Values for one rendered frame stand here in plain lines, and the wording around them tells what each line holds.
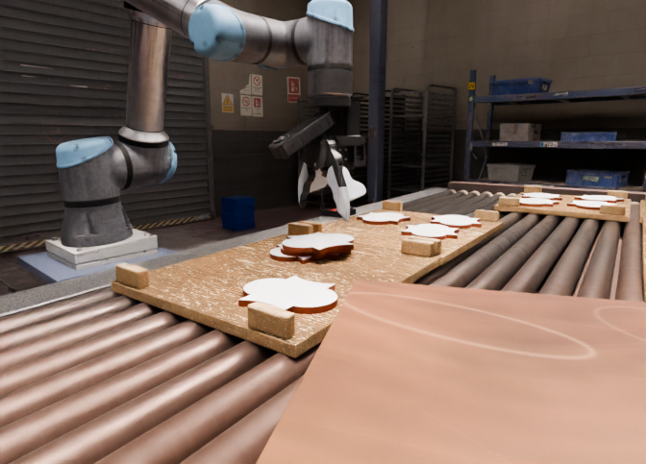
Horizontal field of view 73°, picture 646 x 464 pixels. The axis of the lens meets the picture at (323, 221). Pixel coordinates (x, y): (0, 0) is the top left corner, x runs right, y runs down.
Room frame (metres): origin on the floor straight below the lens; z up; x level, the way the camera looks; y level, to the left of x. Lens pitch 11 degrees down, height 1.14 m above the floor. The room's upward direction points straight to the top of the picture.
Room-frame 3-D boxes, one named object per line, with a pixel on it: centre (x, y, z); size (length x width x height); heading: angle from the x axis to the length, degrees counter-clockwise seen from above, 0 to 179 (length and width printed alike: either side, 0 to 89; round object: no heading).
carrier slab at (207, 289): (0.68, 0.05, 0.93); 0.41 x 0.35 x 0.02; 145
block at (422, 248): (0.76, -0.17, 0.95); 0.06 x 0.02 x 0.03; 55
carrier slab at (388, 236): (1.02, -0.19, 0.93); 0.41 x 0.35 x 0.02; 144
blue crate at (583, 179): (4.63, -2.90, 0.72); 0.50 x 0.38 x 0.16; 41
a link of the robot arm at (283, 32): (0.81, 0.08, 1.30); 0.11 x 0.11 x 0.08; 55
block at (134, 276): (0.60, 0.27, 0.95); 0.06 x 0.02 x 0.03; 55
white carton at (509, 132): (5.18, -2.29, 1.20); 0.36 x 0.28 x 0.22; 36
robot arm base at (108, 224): (1.00, 0.53, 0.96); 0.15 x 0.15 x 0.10
